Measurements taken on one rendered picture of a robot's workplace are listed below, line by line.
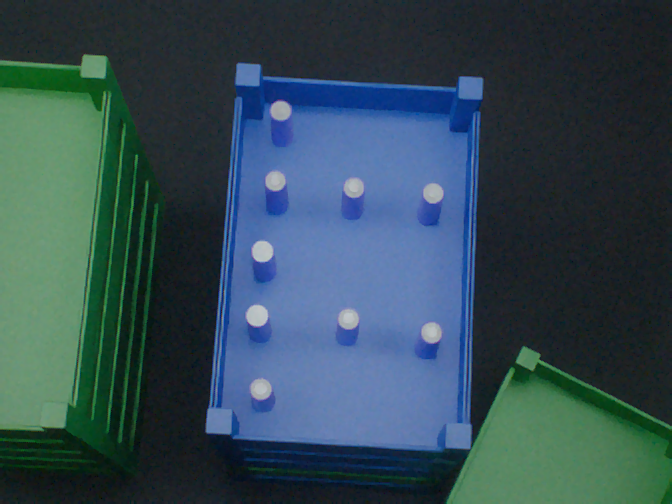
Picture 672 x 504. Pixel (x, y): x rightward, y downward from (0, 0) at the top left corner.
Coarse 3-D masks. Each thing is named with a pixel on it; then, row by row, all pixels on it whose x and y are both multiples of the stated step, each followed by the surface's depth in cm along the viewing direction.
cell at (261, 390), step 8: (256, 384) 102; (264, 384) 101; (256, 392) 101; (264, 392) 101; (272, 392) 102; (256, 400) 102; (264, 400) 102; (272, 400) 104; (256, 408) 107; (264, 408) 105
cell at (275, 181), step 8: (272, 176) 106; (280, 176) 106; (264, 184) 106; (272, 184) 106; (280, 184) 106; (272, 192) 106; (280, 192) 106; (272, 200) 108; (280, 200) 108; (272, 208) 111; (280, 208) 110
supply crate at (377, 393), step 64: (256, 64) 107; (256, 128) 114; (320, 128) 114; (384, 128) 114; (448, 128) 114; (256, 192) 112; (320, 192) 112; (384, 192) 112; (448, 192) 112; (320, 256) 111; (384, 256) 111; (448, 256) 111; (320, 320) 109; (384, 320) 109; (448, 320) 110; (320, 384) 108; (384, 384) 108; (448, 384) 108; (256, 448) 107; (320, 448) 105; (384, 448) 102; (448, 448) 99
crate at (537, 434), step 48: (528, 384) 141; (576, 384) 136; (480, 432) 134; (528, 432) 139; (576, 432) 139; (624, 432) 139; (480, 480) 138; (528, 480) 138; (576, 480) 138; (624, 480) 138
